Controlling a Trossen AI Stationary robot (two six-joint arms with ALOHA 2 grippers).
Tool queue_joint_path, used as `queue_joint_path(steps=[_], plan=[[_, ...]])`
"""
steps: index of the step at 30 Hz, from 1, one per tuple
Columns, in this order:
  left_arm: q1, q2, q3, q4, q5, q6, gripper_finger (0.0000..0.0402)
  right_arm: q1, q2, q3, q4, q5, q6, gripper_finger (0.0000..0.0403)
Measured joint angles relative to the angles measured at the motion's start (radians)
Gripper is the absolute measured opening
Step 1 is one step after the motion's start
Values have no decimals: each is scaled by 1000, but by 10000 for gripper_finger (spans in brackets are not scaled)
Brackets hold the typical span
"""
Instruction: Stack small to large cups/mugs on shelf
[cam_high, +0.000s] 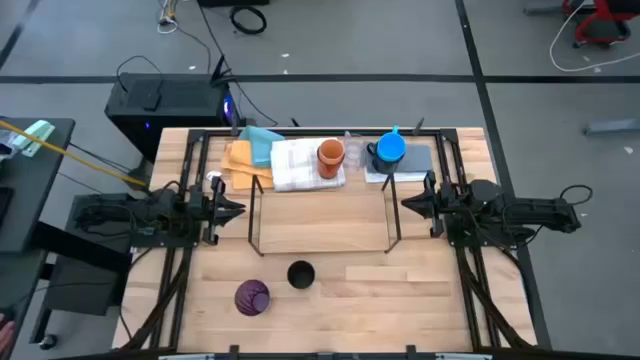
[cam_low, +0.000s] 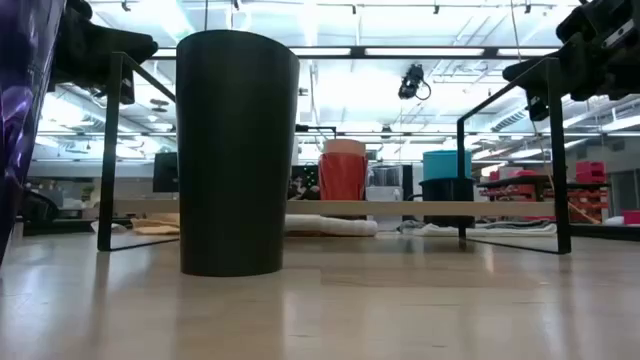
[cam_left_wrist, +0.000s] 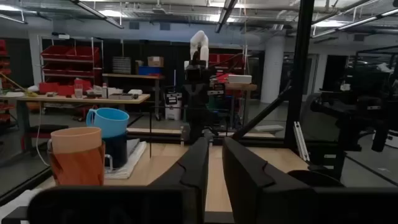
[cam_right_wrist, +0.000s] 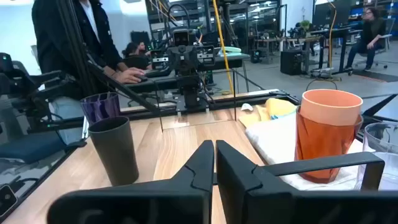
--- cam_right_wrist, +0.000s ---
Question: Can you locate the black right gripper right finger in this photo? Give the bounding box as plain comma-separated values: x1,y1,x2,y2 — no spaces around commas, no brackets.
216,139,398,224

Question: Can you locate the thick yellow cable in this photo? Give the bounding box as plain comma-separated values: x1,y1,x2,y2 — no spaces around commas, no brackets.
212,0,234,96

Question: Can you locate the black standing desk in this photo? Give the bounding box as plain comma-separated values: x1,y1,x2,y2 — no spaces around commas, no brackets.
309,27,354,76

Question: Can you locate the clear plastic cup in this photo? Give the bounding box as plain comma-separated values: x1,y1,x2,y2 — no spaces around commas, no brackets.
354,122,398,191

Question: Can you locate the purple faceted tumbler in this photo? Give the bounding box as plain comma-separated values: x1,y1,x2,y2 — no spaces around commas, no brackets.
80,91,121,125

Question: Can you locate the blue seat chair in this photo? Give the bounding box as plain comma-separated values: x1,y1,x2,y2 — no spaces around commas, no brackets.
0,132,68,164

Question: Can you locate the person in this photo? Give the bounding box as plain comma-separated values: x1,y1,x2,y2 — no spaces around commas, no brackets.
137,41,150,57
30,0,147,146
122,41,153,71
344,7,389,72

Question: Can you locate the black computer tower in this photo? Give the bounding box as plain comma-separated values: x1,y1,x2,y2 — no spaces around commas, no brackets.
280,49,305,76

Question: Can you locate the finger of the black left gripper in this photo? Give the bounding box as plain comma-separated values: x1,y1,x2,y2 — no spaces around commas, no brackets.
150,49,170,71
197,45,216,68

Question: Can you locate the tall black plastic cup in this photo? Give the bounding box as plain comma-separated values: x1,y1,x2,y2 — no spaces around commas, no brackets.
88,116,140,187

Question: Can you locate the peach plastic cup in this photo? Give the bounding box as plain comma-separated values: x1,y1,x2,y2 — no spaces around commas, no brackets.
300,89,364,127

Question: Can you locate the white patterned towel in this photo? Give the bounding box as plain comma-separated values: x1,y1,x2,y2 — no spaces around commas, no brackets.
245,113,374,191

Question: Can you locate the thin yellow cable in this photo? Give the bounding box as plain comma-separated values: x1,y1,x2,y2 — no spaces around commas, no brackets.
328,2,338,71

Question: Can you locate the orange faceted tumbler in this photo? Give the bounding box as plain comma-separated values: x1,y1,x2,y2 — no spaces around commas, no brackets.
294,107,364,184

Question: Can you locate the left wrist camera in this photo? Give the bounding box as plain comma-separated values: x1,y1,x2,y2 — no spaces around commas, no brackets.
172,29,191,48

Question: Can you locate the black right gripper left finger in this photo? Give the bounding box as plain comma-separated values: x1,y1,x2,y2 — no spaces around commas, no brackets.
46,139,216,224

